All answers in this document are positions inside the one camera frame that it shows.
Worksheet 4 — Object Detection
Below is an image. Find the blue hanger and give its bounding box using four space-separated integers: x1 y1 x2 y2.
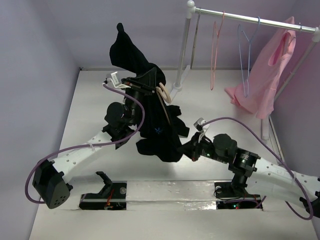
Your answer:
236 16 262 98

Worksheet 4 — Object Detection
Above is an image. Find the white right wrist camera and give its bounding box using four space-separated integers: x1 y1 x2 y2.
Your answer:
193 117 210 137

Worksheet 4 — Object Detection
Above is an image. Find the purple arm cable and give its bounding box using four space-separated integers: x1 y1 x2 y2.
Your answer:
201 117 315 221
24 81 146 204

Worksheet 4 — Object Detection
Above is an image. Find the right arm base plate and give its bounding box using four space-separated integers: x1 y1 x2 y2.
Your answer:
213 181 263 210

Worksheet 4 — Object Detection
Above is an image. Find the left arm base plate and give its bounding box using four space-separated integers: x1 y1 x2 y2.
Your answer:
79 181 127 211

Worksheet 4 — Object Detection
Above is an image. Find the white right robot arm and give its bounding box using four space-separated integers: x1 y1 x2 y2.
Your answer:
178 132 320 218

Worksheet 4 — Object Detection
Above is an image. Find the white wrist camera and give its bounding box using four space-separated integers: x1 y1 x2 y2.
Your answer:
193 117 210 137
103 71 130 90

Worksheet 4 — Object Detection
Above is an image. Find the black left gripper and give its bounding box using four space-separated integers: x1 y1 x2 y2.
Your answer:
119 67 156 126

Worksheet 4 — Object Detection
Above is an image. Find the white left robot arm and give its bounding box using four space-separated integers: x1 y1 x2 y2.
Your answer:
32 67 157 209

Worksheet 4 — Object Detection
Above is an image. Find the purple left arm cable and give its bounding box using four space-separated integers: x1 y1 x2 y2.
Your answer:
24 81 146 204

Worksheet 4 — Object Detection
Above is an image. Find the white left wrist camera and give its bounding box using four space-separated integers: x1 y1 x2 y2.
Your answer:
103 71 130 90

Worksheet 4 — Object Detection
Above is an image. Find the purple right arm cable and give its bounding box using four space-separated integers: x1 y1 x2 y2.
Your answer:
201 117 315 221

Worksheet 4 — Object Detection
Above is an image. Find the pink t shirt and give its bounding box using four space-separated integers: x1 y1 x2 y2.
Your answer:
225 28 296 119

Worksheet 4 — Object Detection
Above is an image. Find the white clothes rack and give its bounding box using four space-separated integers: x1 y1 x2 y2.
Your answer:
169 0 320 141

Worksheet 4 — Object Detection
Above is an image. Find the grey hanger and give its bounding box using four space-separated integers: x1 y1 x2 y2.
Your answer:
190 8 202 69

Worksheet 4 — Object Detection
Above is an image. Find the black t shirt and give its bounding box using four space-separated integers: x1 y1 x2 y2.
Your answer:
109 23 190 163

